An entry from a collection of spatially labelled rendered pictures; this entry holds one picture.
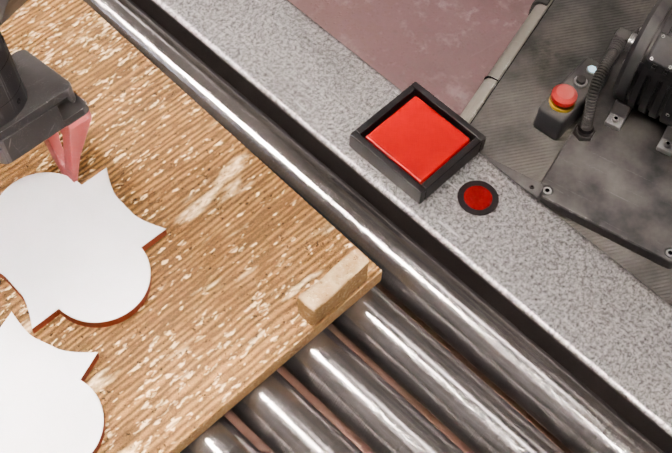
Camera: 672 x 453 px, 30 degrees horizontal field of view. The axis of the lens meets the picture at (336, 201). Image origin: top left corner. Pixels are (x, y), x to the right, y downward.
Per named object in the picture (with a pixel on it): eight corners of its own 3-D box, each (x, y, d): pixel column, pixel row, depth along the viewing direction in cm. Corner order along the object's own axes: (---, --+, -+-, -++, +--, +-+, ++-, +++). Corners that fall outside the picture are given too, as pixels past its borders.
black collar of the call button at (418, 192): (413, 93, 102) (415, 80, 100) (483, 149, 99) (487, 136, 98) (348, 146, 99) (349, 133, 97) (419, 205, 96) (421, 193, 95)
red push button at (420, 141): (413, 104, 101) (415, 93, 100) (469, 148, 99) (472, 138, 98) (362, 146, 99) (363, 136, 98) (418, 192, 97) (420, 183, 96)
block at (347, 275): (353, 263, 91) (356, 244, 88) (371, 279, 90) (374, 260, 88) (294, 313, 88) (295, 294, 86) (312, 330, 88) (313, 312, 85)
